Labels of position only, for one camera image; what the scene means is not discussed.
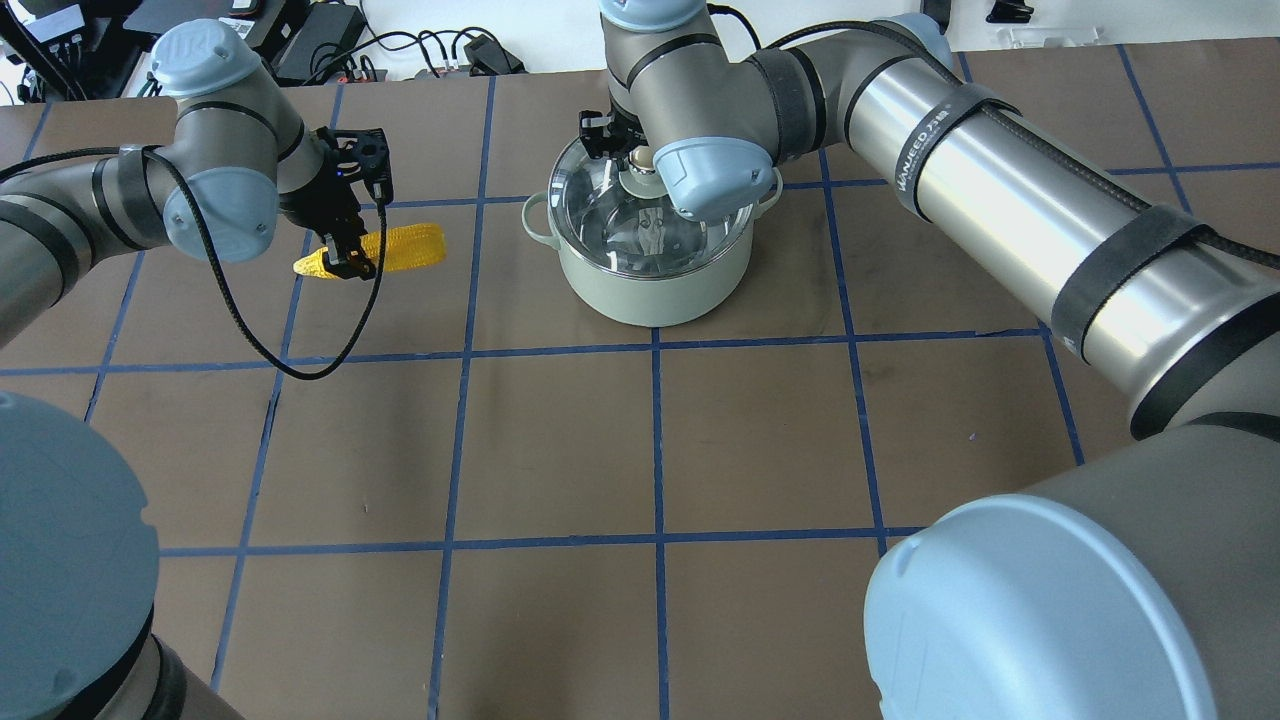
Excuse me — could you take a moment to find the glass pot lid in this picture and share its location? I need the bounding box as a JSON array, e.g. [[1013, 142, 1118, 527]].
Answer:
[[547, 140, 774, 281]]

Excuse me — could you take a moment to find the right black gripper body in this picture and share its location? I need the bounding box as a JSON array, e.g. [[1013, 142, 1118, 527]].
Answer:
[[579, 108, 652, 160]]

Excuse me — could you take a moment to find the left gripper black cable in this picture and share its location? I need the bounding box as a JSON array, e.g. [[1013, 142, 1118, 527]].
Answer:
[[0, 146, 390, 380]]

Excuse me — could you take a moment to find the pale green pot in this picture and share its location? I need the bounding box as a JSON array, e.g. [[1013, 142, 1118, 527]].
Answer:
[[521, 138, 783, 328]]

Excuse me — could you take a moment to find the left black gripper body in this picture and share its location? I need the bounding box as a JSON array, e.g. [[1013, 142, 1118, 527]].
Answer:
[[280, 126, 393, 240]]

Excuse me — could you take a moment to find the yellow corn cob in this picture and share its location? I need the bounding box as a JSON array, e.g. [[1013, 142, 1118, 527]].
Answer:
[[292, 223, 447, 281]]

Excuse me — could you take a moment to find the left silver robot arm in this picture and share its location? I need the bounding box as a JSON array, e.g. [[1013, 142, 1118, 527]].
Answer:
[[1, 19, 392, 719]]

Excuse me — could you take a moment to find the black power adapter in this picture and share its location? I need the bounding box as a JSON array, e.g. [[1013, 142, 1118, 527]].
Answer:
[[271, 3, 366, 87]]

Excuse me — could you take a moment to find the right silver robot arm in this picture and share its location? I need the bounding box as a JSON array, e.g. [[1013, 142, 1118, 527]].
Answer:
[[581, 1, 1277, 719]]

